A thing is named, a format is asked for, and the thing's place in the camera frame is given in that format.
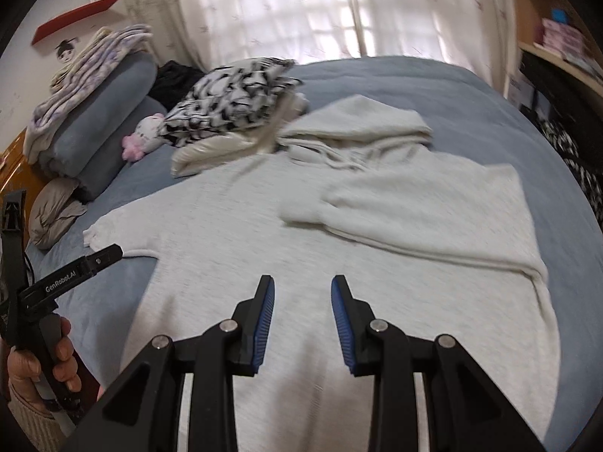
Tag black and white patterned cloth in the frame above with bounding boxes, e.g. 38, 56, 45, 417
159, 56, 302, 149

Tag cream folded cloth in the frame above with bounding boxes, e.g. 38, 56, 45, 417
170, 93, 310, 178

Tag black and white speckled cloth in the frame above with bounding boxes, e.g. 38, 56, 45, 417
536, 120, 603, 228

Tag blue-grey pillow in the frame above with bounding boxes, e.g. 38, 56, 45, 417
75, 96, 167, 202
38, 52, 158, 178

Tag wooden headboard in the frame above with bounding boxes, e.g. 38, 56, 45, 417
0, 129, 49, 229

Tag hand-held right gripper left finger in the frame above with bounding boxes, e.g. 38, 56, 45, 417
70, 274, 276, 452

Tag person's left hand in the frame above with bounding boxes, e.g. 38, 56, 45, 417
7, 318, 82, 415

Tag purple floral folded blanket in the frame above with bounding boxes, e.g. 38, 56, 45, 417
23, 23, 155, 164

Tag wooden shelf unit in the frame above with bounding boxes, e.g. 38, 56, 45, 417
508, 0, 603, 102

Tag stack of pink boxes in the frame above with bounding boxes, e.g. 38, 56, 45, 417
534, 18, 591, 63

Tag white sheer curtains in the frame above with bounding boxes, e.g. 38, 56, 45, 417
113, 0, 519, 86

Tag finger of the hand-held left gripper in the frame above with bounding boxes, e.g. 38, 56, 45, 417
82, 244, 124, 276
0, 189, 28, 246

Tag pink and white plush toy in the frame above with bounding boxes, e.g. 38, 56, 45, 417
121, 114, 167, 162

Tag white cardboard box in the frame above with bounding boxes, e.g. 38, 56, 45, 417
505, 68, 536, 107

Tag grey-beige pillow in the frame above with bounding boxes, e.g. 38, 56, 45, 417
29, 178, 89, 250

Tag blue bed blanket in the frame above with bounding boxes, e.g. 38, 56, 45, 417
23, 55, 599, 452

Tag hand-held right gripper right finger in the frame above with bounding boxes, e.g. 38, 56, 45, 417
331, 274, 547, 452

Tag red wall shelf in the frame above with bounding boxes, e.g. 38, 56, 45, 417
32, 0, 122, 46

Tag white hoodie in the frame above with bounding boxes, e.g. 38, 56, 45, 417
84, 94, 561, 452

